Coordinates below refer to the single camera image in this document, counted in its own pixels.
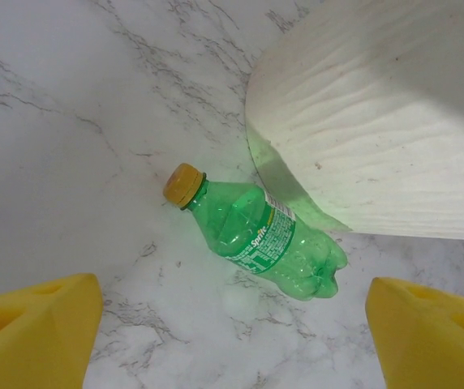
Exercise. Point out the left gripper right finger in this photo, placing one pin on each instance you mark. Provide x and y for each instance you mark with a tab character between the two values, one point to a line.
439	344

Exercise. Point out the cream plastic waste bin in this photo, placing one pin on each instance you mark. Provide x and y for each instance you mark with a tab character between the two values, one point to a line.
378	121

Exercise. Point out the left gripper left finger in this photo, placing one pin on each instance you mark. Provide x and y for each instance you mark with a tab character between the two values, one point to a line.
25	340

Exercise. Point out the green Sprite bottle yellow cap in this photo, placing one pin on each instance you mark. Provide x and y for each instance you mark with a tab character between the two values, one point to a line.
256	239

